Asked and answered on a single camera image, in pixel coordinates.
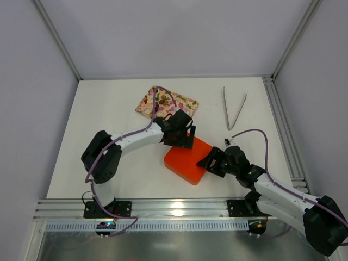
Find orange box lid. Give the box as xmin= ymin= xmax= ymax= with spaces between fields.
xmin=164 ymin=137 xmax=213 ymax=165

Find metal tongs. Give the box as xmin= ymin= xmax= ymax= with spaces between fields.
xmin=222 ymin=86 xmax=248 ymax=131

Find orange chocolate box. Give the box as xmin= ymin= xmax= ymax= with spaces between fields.
xmin=165 ymin=163 xmax=206 ymax=185

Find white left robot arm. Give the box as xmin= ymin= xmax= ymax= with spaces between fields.
xmin=81 ymin=109 xmax=196 ymax=210

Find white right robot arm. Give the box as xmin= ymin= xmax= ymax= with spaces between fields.
xmin=196 ymin=146 xmax=347 ymax=256

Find floral tray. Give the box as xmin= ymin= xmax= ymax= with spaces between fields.
xmin=135 ymin=86 xmax=199 ymax=118

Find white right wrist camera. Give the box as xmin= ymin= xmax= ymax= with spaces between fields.
xmin=224 ymin=138 xmax=235 ymax=147

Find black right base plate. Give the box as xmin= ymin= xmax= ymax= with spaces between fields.
xmin=226 ymin=199 xmax=249 ymax=218

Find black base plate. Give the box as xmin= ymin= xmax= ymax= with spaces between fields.
xmin=226 ymin=199 xmax=249 ymax=218
xmin=83 ymin=200 xmax=132 ymax=219

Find slotted cable duct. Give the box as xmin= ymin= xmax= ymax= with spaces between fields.
xmin=45 ymin=220 xmax=249 ymax=233

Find aluminium right side rail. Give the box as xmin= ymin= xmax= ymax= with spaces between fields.
xmin=262 ymin=75 xmax=310 ymax=194

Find aluminium rail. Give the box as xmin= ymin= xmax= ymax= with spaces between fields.
xmin=34 ymin=198 xmax=265 ymax=220
xmin=262 ymin=75 xmax=310 ymax=194

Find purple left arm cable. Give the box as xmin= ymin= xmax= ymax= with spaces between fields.
xmin=84 ymin=85 xmax=178 ymax=236

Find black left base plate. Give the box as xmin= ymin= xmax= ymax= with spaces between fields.
xmin=83 ymin=200 xmax=132 ymax=219

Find aluminium front rail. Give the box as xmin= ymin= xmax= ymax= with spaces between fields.
xmin=34 ymin=198 xmax=265 ymax=220

